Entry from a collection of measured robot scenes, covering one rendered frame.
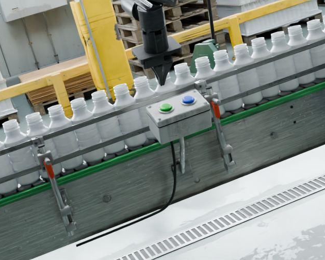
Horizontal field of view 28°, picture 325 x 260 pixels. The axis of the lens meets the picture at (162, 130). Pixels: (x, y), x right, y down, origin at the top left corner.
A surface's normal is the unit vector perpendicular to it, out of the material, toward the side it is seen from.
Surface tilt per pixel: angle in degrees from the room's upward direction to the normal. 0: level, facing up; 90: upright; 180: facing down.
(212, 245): 0
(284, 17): 89
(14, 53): 90
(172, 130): 110
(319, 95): 90
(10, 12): 90
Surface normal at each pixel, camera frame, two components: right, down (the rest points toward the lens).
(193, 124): 0.39, 0.50
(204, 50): -0.75, 0.37
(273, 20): 0.32, 0.18
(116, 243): -0.26, -0.92
